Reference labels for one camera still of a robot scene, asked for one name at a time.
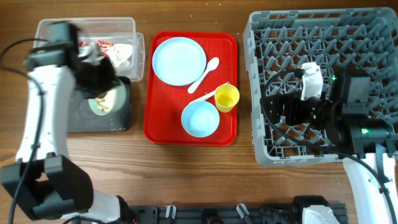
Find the yellow plastic cup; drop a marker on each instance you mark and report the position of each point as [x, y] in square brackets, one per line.
[226, 97]

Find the green bowl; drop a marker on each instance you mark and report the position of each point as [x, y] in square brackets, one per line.
[115, 97]

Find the red snack wrapper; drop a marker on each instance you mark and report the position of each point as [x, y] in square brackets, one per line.
[104, 46]

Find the light blue bowl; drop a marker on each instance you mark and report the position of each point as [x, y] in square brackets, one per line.
[200, 119]

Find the grey dishwasher rack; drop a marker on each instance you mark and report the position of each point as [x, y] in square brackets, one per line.
[278, 41]

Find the crumpled white tissue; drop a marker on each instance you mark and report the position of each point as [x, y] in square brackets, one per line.
[119, 55]

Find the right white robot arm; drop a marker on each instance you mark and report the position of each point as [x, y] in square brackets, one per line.
[366, 146]

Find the clear plastic waste bin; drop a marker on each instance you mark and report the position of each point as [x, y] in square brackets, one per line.
[130, 31]

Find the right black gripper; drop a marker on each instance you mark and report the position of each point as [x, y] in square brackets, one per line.
[285, 100]

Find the light blue plate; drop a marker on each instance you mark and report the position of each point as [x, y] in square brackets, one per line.
[179, 61]

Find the white plastic spoon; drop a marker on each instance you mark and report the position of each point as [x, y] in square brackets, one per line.
[211, 65]

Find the rice and food scraps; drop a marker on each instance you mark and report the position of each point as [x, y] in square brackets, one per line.
[102, 104]

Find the black mounting rail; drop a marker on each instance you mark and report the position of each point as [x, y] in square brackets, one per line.
[306, 209]

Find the black waste tray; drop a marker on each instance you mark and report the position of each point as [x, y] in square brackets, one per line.
[83, 120]

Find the white plastic fork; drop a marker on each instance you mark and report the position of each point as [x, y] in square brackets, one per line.
[206, 96]

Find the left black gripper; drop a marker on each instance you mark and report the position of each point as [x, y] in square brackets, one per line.
[96, 91]

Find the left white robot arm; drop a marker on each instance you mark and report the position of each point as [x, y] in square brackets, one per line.
[43, 182]

